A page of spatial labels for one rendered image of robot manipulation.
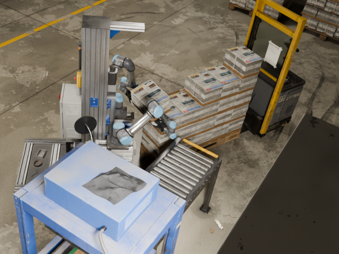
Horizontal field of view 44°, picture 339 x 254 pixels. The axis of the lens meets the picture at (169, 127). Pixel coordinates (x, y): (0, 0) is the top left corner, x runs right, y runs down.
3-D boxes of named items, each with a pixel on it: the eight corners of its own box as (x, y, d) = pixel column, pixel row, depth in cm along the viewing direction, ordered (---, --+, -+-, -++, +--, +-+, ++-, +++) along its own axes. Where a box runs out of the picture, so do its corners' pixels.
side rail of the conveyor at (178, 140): (176, 144, 468) (177, 136, 460) (180, 146, 466) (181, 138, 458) (99, 223, 374) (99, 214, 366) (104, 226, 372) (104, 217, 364)
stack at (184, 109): (138, 153, 548) (145, 102, 496) (207, 127, 608) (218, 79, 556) (155, 172, 526) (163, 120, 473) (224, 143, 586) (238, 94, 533)
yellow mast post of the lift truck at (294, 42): (257, 130, 602) (296, 17, 491) (261, 129, 607) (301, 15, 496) (262, 134, 597) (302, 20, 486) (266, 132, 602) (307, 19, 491)
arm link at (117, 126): (121, 129, 439) (121, 119, 431) (126, 137, 431) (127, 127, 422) (110, 131, 434) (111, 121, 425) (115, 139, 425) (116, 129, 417)
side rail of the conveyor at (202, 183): (216, 165, 451) (218, 157, 443) (220, 167, 449) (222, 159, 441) (146, 252, 357) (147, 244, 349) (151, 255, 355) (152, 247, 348)
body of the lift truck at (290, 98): (233, 109, 652) (246, 65, 602) (258, 100, 680) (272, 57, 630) (265, 135, 612) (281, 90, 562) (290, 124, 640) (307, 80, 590)
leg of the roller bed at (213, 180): (204, 206, 494) (215, 165, 451) (208, 208, 492) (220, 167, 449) (201, 209, 490) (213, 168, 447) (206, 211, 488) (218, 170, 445)
